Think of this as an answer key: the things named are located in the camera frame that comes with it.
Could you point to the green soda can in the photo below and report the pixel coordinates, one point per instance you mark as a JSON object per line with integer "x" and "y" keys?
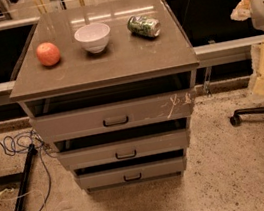
{"x": 144, "y": 26}

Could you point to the white ceramic bowl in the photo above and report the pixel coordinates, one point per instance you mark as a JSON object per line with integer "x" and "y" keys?
{"x": 93, "y": 37}

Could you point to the grey bottom drawer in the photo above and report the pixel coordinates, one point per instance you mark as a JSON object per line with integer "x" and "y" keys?
{"x": 133, "y": 173}

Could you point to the red apple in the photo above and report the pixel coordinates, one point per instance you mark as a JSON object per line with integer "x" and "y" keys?
{"x": 48, "y": 54}

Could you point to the grey top drawer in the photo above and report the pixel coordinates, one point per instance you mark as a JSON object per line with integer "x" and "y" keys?
{"x": 112, "y": 117}

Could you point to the grey drawer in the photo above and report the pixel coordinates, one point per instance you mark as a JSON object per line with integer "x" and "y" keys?
{"x": 112, "y": 117}
{"x": 124, "y": 150}
{"x": 133, "y": 173}

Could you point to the grey drawer cabinet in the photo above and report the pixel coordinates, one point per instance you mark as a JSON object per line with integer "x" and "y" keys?
{"x": 130, "y": 67}

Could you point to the black wheeled stand leg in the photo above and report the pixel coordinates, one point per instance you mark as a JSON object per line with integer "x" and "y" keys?
{"x": 19, "y": 205}

